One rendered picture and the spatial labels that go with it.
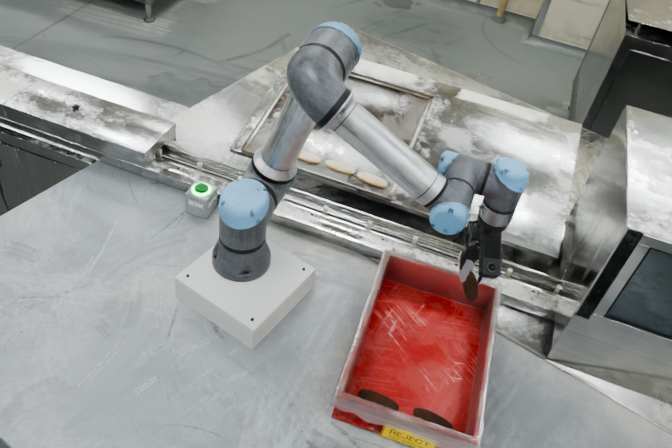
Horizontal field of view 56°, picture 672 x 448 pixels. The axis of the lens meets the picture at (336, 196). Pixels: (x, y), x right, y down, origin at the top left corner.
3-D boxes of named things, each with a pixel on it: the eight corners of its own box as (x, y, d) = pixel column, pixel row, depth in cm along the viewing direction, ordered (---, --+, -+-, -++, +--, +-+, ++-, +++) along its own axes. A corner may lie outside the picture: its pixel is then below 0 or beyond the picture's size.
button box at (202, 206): (183, 220, 188) (182, 192, 180) (196, 204, 193) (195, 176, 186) (208, 229, 186) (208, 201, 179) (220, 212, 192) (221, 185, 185)
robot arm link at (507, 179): (496, 149, 139) (534, 161, 138) (482, 187, 147) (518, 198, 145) (491, 169, 134) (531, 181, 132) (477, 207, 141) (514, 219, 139)
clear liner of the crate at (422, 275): (324, 420, 142) (330, 397, 135) (377, 269, 178) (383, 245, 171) (470, 471, 137) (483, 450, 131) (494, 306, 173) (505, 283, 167)
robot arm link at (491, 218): (519, 216, 140) (483, 212, 140) (512, 231, 143) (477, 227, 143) (512, 194, 146) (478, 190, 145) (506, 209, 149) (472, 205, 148)
